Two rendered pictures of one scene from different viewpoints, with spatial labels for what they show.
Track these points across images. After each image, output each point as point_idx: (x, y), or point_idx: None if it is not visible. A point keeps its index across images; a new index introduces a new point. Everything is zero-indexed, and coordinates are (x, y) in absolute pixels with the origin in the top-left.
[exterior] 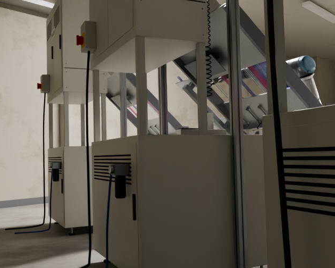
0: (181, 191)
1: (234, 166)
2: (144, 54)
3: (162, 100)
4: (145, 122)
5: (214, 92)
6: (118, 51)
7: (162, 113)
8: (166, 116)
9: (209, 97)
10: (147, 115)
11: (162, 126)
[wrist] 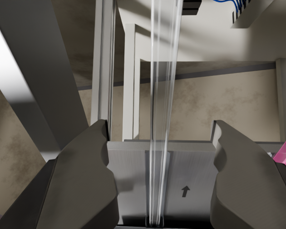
0: None
1: None
2: None
3: (112, 87)
4: None
5: (23, 43)
6: None
7: (113, 59)
8: (111, 47)
9: (57, 27)
10: (134, 67)
11: (114, 31)
